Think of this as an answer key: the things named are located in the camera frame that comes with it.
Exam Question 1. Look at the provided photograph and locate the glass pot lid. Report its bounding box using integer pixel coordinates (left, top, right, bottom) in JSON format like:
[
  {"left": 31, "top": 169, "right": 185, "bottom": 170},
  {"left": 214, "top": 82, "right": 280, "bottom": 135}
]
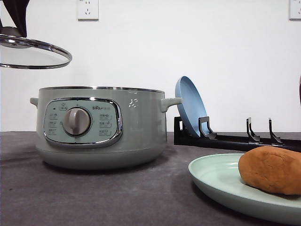
[{"left": 0, "top": 27, "right": 72, "bottom": 69}]

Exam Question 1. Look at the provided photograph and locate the blue plate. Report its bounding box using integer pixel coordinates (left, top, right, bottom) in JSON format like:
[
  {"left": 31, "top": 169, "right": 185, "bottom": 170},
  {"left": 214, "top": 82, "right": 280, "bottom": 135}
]
[{"left": 175, "top": 76, "right": 209, "bottom": 137}]

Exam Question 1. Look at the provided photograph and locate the brown potato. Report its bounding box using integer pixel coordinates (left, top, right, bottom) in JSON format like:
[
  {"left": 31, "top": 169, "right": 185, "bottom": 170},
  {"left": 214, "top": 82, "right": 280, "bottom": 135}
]
[{"left": 238, "top": 146, "right": 301, "bottom": 195}]

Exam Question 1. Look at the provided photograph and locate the green plate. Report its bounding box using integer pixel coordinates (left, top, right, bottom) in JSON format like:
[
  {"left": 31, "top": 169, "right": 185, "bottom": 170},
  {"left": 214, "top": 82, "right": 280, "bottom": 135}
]
[{"left": 188, "top": 153, "right": 301, "bottom": 224}]

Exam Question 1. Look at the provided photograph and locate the white wall socket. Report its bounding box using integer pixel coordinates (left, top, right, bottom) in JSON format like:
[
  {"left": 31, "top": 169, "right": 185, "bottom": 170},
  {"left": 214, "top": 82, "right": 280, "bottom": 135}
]
[
  {"left": 289, "top": 0, "right": 301, "bottom": 23},
  {"left": 77, "top": 0, "right": 99, "bottom": 22}
]

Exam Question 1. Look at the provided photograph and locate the green electric steamer pot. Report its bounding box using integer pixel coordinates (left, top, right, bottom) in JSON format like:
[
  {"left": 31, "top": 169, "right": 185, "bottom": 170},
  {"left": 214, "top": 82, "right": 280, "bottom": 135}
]
[{"left": 30, "top": 86, "right": 182, "bottom": 171}]

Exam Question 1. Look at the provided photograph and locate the black plate rack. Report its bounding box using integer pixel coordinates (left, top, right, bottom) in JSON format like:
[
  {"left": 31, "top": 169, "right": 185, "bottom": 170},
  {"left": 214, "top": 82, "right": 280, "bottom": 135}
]
[{"left": 174, "top": 116, "right": 301, "bottom": 152}]

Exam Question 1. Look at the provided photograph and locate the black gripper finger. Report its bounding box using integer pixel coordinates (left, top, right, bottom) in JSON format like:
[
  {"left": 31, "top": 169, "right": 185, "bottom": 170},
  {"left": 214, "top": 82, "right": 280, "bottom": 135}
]
[{"left": 3, "top": 0, "right": 30, "bottom": 37}]

